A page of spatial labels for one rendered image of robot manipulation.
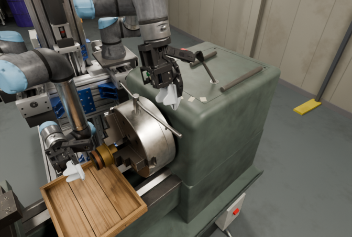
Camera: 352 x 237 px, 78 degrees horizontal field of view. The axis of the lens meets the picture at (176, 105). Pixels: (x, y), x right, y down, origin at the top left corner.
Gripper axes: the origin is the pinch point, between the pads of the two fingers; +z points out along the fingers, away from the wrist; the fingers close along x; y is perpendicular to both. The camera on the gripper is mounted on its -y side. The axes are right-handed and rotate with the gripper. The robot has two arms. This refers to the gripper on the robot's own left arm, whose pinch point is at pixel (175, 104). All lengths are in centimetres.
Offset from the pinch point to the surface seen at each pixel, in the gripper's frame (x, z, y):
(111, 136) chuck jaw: -25.5, 13.8, 14.4
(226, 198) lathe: -14, 79, -33
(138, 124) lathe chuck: -14.6, 8.4, 7.3
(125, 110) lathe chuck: -21.7, 4.6, 7.3
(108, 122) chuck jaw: -27.3, 8.7, 13.3
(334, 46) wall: -40, 51, -269
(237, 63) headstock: -17, 4, -53
